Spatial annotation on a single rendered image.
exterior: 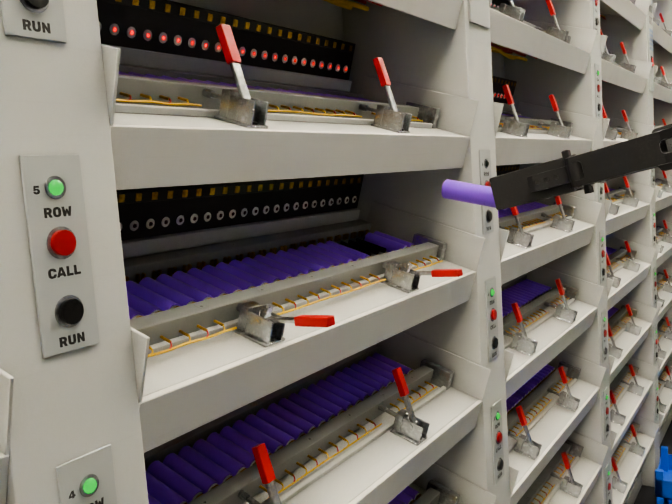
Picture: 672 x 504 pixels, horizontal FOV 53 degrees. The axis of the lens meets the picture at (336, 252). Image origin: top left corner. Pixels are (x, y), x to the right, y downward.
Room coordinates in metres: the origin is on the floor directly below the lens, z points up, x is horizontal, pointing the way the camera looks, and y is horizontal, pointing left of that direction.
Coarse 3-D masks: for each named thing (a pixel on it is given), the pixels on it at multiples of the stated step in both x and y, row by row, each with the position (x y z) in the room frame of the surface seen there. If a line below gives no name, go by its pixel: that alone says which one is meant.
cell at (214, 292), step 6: (174, 276) 0.66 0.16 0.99; (180, 276) 0.66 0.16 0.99; (186, 276) 0.66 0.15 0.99; (192, 276) 0.66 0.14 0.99; (186, 282) 0.66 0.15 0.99; (192, 282) 0.65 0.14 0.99; (198, 282) 0.65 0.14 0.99; (204, 282) 0.65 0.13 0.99; (198, 288) 0.65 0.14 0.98; (204, 288) 0.64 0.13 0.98; (210, 288) 0.64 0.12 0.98; (216, 288) 0.64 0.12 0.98; (210, 294) 0.64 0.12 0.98; (216, 294) 0.64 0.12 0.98; (222, 294) 0.64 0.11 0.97
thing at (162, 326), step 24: (360, 264) 0.80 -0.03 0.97; (432, 264) 0.92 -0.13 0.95; (264, 288) 0.66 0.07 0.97; (288, 288) 0.67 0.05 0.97; (312, 288) 0.71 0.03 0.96; (336, 288) 0.74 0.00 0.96; (360, 288) 0.76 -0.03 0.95; (168, 312) 0.56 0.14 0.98; (192, 312) 0.57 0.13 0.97; (216, 312) 0.59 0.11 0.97; (168, 336) 0.55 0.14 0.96
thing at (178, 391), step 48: (144, 240) 0.68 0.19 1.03; (192, 240) 0.74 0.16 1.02; (432, 240) 0.97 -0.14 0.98; (480, 240) 0.95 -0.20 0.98; (384, 288) 0.80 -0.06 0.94; (432, 288) 0.84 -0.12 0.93; (144, 336) 0.45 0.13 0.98; (240, 336) 0.59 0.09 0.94; (288, 336) 0.61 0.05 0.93; (336, 336) 0.66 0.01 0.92; (384, 336) 0.76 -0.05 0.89; (144, 384) 0.48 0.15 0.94; (192, 384) 0.50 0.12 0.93; (240, 384) 0.55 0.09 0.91; (288, 384) 0.61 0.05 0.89; (144, 432) 0.47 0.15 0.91
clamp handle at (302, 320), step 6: (270, 306) 0.59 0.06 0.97; (264, 312) 0.59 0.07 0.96; (270, 312) 0.60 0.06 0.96; (270, 318) 0.59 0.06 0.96; (276, 318) 0.58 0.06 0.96; (282, 318) 0.58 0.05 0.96; (288, 318) 0.58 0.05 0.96; (294, 318) 0.57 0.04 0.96; (300, 318) 0.57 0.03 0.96; (306, 318) 0.56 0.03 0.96; (312, 318) 0.56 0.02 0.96; (318, 318) 0.56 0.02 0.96; (324, 318) 0.55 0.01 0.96; (330, 318) 0.56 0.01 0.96; (300, 324) 0.57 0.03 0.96; (306, 324) 0.56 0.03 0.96; (312, 324) 0.56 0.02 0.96; (318, 324) 0.56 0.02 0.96; (324, 324) 0.55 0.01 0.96; (330, 324) 0.55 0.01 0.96
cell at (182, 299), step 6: (144, 282) 0.63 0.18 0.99; (150, 282) 0.63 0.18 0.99; (156, 282) 0.63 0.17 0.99; (150, 288) 0.62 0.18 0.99; (156, 288) 0.62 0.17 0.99; (162, 288) 0.62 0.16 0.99; (168, 288) 0.62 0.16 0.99; (162, 294) 0.62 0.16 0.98; (168, 294) 0.61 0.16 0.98; (174, 294) 0.61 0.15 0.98; (180, 294) 0.61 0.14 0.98; (174, 300) 0.61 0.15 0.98; (180, 300) 0.60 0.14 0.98; (186, 300) 0.60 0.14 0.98; (192, 300) 0.61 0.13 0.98
